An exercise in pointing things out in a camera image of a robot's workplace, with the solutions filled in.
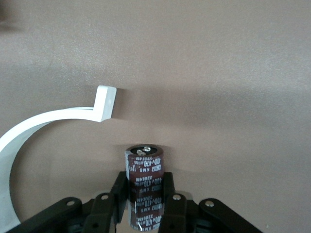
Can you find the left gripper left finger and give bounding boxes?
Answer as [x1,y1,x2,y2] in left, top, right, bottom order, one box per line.
[7,171,128,233]

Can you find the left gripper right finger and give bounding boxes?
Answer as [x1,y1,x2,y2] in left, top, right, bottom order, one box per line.
[159,172,263,233]

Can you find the long dark electrolytic capacitor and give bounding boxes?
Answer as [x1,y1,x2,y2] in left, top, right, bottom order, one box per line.
[124,144,165,231]

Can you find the brown table cover sheet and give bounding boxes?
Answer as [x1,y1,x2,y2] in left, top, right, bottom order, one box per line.
[0,0,311,233]

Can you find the white curved plastic bracket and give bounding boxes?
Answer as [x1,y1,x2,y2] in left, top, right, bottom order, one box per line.
[0,84,117,225]

